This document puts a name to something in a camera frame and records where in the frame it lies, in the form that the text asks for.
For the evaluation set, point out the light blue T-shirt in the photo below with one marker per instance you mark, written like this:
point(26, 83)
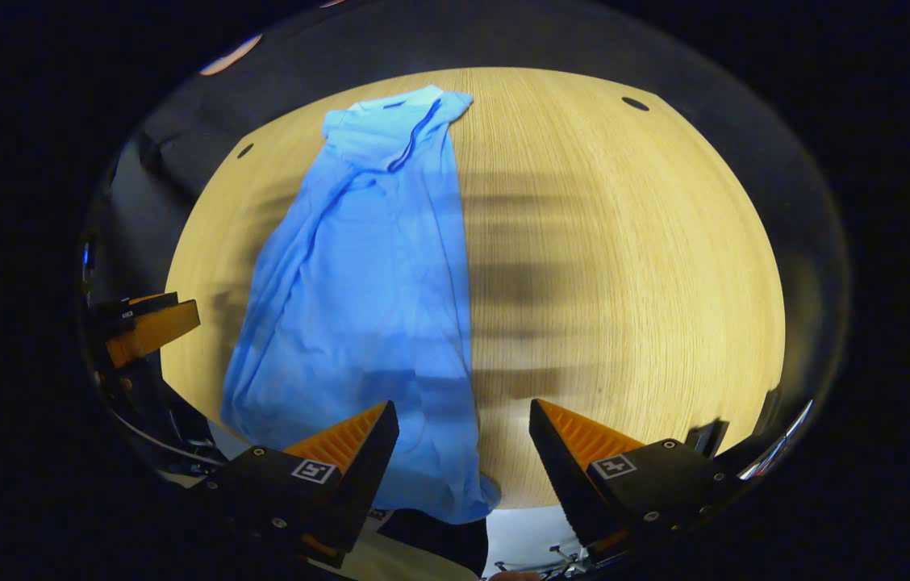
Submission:
point(358, 282)

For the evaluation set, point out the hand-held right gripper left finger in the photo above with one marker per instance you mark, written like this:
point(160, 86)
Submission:
point(366, 476)

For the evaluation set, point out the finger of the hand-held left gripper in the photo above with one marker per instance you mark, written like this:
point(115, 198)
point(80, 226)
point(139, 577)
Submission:
point(152, 331)

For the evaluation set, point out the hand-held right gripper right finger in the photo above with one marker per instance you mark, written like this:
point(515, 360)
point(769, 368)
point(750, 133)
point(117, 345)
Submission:
point(564, 476)

